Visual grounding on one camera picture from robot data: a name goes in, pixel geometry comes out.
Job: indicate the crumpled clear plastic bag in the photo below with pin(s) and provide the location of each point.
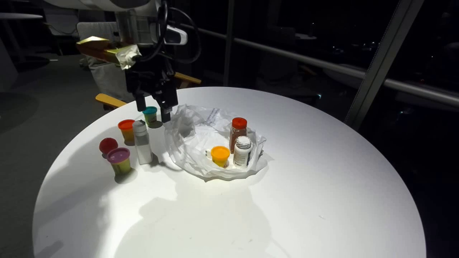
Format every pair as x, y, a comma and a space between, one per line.
200, 157

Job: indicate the slanted grey metal post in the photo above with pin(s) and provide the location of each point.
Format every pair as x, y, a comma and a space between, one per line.
381, 61

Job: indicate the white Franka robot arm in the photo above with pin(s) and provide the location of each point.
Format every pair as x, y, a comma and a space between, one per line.
136, 26

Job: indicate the yellow-green wrist camera box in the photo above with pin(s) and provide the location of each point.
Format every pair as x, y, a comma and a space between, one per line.
119, 54

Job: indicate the long grey metal railing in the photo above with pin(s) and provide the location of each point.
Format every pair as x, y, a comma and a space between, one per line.
295, 56

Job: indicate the yellow wooden bar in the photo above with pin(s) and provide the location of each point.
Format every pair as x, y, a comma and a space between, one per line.
109, 99
186, 77

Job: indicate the yellow lid dough can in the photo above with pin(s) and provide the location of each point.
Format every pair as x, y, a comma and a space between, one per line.
219, 153

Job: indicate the purple lid dough can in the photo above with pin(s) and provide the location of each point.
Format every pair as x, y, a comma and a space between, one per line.
117, 155

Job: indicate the thin dark vertical post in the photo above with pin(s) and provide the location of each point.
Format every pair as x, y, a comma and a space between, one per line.
229, 28

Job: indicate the teal lid dough can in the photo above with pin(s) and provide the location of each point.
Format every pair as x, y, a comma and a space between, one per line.
149, 110

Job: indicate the orange lid dough can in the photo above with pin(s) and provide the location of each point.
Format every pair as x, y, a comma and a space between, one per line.
126, 124

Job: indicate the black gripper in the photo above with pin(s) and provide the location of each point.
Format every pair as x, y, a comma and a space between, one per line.
150, 79

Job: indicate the brown spice bottle red cap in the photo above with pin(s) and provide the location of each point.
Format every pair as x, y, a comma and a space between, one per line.
238, 123

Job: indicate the red lid dough can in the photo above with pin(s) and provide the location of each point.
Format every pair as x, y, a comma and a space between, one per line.
107, 144

